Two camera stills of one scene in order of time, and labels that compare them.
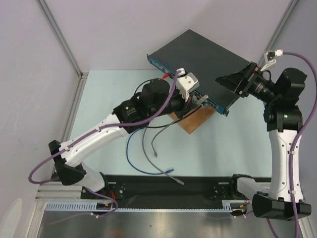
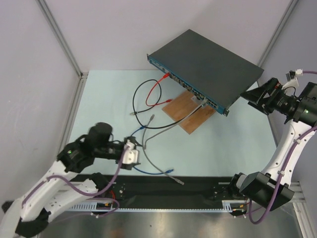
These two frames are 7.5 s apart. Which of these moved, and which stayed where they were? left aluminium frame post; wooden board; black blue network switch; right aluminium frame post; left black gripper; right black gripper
Moved: right black gripper; left black gripper
Stayed: wooden board; left aluminium frame post; right aluminium frame post; black blue network switch
